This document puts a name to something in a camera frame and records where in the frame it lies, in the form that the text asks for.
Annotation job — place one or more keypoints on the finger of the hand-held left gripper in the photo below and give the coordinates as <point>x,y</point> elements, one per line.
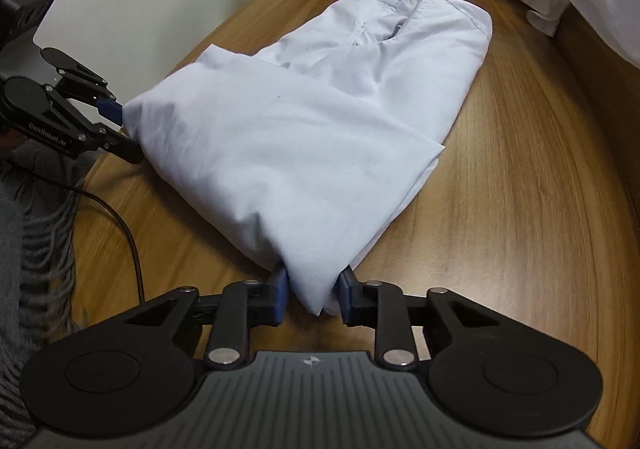
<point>111,111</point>
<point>125,151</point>

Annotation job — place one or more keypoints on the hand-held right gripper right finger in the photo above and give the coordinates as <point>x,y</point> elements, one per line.
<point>346,299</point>

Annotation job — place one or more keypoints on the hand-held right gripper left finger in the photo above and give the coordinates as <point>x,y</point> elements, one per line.
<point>280,299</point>

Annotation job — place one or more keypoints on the white shirt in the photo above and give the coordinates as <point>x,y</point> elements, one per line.
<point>300,129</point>

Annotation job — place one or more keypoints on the person's left forearm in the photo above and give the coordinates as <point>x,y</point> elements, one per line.
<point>35,254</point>

